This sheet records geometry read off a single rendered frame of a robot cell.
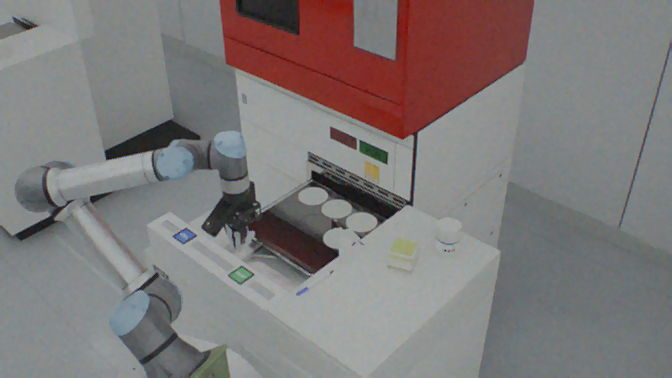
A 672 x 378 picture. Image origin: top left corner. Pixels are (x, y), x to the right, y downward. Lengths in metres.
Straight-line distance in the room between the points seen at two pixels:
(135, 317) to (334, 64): 0.95
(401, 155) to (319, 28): 0.46
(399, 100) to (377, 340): 0.68
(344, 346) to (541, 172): 2.23
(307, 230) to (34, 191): 0.88
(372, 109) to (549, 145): 1.77
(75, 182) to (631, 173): 2.64
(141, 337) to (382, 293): 0.65
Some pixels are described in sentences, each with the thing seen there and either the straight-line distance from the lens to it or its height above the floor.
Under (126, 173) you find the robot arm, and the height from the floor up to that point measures 1.41.
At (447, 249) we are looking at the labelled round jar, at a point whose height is 1.00.
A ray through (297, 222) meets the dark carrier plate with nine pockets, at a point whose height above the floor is 0.90.
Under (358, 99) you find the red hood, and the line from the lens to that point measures 2.06.
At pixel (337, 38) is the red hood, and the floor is 1.48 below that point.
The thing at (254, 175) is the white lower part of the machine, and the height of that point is 0.73.
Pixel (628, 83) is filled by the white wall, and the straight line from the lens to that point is 3.35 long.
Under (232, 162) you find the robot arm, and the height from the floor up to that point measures 1.36.
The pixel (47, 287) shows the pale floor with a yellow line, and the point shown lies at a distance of 3.58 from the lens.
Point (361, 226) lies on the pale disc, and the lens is 2.20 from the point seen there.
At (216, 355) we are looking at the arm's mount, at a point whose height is 1.00.
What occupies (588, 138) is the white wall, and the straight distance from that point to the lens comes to 3.54.
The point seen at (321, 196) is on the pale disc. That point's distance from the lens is 2.33.
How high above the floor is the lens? 2.28
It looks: 35 degrees down
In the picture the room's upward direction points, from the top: 1 degrees counter-clockwise
